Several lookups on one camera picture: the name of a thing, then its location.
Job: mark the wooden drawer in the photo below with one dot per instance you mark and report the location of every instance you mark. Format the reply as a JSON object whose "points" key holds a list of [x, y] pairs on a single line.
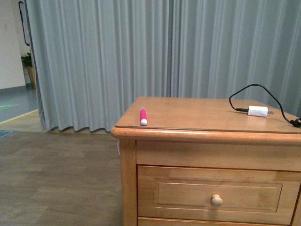
{"points": [[181, 222], [252, 196]]}

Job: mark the wooden top drawer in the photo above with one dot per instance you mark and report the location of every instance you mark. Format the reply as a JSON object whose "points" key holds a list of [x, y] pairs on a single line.
{"points": [[252, 196]]}

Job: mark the pink marker with white cap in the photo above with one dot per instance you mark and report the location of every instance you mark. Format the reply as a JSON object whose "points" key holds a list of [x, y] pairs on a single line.
{"points": [[143, 117]]}

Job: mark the potted green plant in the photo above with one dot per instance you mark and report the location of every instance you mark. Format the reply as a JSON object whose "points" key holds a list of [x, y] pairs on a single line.
{"points": [[27, 63]]}

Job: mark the wooden lower drawer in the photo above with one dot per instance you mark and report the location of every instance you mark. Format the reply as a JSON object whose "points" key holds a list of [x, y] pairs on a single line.
{"points": [[181, 222]]}

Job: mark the blue framed wall board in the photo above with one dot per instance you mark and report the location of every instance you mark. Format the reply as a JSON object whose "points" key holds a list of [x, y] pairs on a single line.
{"points": [[23, 16]]}

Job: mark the white power adapter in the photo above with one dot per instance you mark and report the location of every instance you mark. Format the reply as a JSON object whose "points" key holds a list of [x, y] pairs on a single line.
{"points": [[259, 111]]}

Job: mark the wooden nightstand cabinet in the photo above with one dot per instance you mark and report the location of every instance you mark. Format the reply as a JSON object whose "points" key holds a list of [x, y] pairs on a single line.
{"points": [[202, 134]]}

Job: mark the round wooden drawer knob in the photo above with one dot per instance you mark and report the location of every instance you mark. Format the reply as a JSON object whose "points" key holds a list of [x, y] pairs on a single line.
{"points": [[216, 200]]}

